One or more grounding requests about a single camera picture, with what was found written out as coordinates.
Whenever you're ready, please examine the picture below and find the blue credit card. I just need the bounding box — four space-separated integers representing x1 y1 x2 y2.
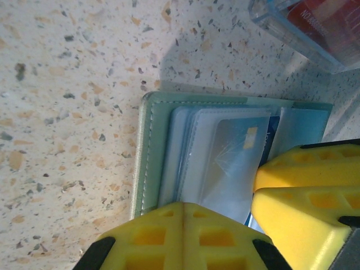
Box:
200 115 281 234

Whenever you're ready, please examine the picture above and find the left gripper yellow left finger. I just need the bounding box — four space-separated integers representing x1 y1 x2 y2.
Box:
73 201 184 270

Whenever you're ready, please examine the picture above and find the red credit card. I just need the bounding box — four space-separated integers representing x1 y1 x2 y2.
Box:
285 0 360 57

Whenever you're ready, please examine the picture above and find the pale green card holder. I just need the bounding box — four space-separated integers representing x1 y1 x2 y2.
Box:
129 91 335 234

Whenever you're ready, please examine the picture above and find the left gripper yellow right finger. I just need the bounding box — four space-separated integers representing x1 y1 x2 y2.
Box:
183 201 293 270

